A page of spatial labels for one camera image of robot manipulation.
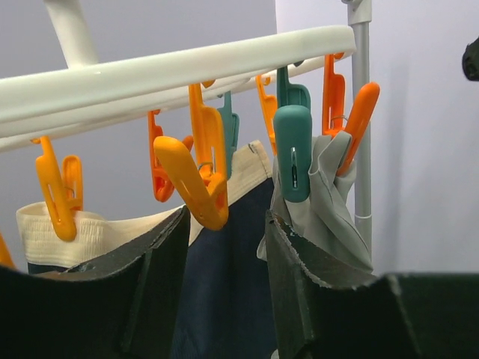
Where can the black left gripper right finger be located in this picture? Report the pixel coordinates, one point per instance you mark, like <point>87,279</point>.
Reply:
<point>324,308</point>

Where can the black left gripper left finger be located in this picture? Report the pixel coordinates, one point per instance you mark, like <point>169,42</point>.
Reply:
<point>122,304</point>

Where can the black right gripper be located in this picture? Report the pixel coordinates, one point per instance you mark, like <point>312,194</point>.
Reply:
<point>470,61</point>

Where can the white clip hanger frame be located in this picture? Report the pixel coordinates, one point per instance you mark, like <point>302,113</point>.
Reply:
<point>90,95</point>

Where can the navy underwear with cream waistband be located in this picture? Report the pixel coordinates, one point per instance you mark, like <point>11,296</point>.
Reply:
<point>225,308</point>

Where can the grey underwear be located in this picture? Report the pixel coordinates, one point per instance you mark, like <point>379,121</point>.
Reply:
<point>323,218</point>

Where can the orange clothes peg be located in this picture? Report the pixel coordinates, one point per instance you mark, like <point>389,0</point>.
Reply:
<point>62,188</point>
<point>5,257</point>
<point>211,203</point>
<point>333,118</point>
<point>269,106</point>
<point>171,164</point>

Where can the white and grey clothes rack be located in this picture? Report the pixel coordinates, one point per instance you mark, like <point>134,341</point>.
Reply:
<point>359,17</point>

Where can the teal clothes peg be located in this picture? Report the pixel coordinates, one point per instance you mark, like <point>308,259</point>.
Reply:
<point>293,134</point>
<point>231,126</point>

